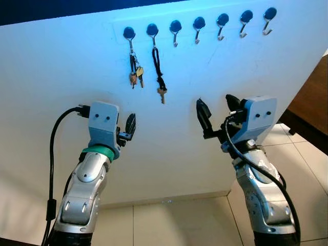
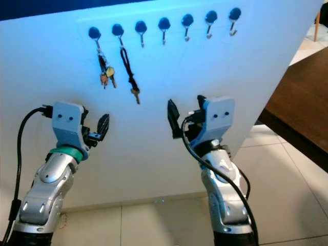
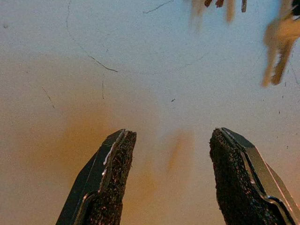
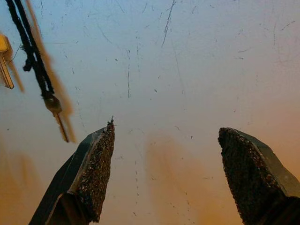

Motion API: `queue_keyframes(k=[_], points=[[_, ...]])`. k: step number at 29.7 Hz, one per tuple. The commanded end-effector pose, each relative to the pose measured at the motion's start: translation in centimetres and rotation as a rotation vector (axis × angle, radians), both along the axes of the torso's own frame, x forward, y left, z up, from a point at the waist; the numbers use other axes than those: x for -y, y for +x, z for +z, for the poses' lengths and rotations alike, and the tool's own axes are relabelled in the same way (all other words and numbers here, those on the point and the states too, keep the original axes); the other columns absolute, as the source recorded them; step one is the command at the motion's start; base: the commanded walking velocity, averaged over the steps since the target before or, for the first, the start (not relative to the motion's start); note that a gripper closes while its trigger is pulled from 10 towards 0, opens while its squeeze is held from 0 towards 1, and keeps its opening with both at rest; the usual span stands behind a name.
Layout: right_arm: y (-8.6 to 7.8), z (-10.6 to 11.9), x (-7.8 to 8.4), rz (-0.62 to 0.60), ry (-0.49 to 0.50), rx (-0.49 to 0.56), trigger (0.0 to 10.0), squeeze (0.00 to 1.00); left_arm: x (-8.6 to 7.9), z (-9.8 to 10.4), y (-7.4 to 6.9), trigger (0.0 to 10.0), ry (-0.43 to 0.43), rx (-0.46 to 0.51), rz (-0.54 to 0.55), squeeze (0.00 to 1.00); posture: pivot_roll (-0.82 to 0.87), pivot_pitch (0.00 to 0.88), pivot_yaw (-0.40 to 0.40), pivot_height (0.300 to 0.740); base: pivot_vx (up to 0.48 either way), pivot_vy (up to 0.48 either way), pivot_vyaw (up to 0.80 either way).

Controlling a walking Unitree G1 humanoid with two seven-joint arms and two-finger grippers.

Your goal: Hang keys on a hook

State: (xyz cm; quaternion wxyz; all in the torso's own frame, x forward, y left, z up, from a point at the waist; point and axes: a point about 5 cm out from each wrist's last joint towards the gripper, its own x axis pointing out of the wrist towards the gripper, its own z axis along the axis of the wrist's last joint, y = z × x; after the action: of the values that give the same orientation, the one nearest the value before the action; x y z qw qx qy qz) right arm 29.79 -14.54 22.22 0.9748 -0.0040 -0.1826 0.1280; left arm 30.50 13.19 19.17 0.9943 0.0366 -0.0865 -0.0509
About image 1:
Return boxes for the bunch of brass keys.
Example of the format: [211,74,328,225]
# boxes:
[129,51,145,89]

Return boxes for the black round metal hook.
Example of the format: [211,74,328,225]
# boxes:
[193,16,206,45]
[170,20,183,48]
[216,13,230,42]
[263,7,278,36]
[146,23,159,49]
[123,27,137,54]
[240,10,254,39]

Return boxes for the white hook mounting strip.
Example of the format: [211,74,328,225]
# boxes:
[112,4,281,42]

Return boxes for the dark brown wooden table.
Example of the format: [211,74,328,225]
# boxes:
[279,54,328,154]

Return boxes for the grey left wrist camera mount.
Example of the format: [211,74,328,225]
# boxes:
[87,101,122,160]

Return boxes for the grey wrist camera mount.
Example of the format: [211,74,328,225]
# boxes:
[87,101,122,160]
[236,96,278,145]

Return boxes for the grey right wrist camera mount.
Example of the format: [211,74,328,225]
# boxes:
[236,96,278,145]

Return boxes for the key with black lanyard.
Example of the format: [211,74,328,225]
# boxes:
[152,47,168,105]

